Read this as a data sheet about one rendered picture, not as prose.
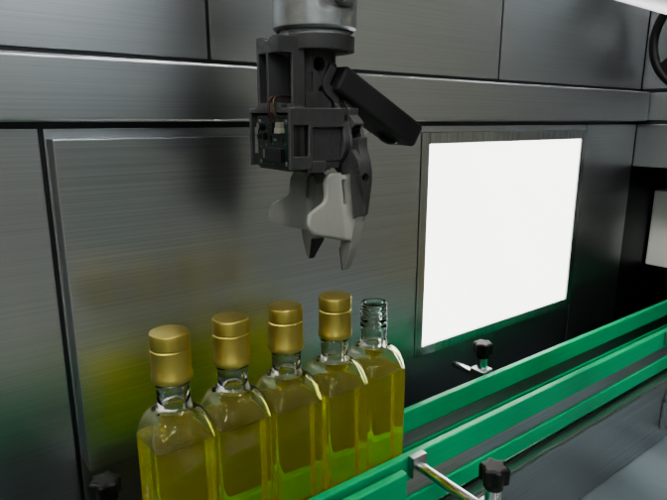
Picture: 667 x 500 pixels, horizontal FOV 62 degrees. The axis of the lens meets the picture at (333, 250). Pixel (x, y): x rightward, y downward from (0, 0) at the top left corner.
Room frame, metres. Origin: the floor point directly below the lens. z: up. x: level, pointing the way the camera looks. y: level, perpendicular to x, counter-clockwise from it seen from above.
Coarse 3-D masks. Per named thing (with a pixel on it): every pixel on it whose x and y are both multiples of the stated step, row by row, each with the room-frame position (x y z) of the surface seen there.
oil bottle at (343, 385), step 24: (312, 360) 0.55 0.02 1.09; (336, 384) 0.51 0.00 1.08; (360, 384) 0.53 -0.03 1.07; (336, 408) 0.51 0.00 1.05; (360, 408) 0.53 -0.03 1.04; (336, 432) 0.51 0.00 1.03; (360, 432) 0.53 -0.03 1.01; (336, 456) 0.51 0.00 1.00; (360, 456) 0.53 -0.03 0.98; (336, 480) 0.51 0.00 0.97
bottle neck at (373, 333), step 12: (372, 300) 0.59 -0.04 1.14; (384, 300) 0.59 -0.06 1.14; (360, 312) 0.58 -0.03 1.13; (372, 312) 0.57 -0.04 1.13; (384, 312) 0.57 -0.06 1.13; (360, 324) 0.58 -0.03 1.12; (372, 324) 0.57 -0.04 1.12; (384, 324) 0.57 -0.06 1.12; (360, 336) 0.58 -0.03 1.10; (372, 336) 0.57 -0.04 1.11; (384, 336) 0.57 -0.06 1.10
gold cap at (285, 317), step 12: (276, 312) 0.50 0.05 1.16; (288, 312) 0.49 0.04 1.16; (300, 312) 0.50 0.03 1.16; (276, 324) 0.50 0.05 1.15; (288, 324) 0.49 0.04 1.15; (300, 324) 0.50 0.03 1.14; (276, 336) 0.50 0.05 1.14; (288, 336) 0.49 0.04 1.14; (300, 336) 0.50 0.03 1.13; (276, 348) 0.49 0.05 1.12; (288, 348) 0.49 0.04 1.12; (300, 348) 0.50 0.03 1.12
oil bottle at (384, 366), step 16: (352, 352) 0.57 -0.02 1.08; (368, 352) 0.56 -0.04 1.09; (384, 352) 0.56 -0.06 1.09; (368, 368) 0.55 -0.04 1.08; (384, 368) 0.56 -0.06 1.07; (400, 368) 0.57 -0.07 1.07; (368, 384) 0.55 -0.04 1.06; (384, 384) 0.56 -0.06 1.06; (400, 384) 0.57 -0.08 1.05; (368, 400) 0.55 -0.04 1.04; (384, 400) 0.56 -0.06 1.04; (400, 400) 0.57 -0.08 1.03; (368, 416) 0.55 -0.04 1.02; (384, 416) 0.56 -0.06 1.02; (400, 416) 0.57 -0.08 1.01; (368, 432) 0.55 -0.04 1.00; (384, 432) 0.56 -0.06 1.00; (400, 432) 0.57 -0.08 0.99; (368, 448) 0.55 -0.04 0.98; (384, 448) 0.56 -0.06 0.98; (400, 448) 0.57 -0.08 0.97; (368, 464) 0.55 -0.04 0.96
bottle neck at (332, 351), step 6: (324, 342) 0.53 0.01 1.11; (330, 342) 0.53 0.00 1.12; (336, 342) 0.53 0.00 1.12; (342, 342) 0.53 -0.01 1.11; (324, 348) 0.53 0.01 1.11; (330, 348) 0.53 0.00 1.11; (336, 348) 0.53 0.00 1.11; (342, 348) 0.53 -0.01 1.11; (324, 354) 0.53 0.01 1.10; (330, 354) 0.53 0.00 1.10; (336, 354) 0.53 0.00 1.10; (342, 354) 0.53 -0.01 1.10; (330, 360) 0.53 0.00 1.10; (336, 360) 0.53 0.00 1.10; (342, 360) 0.53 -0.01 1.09
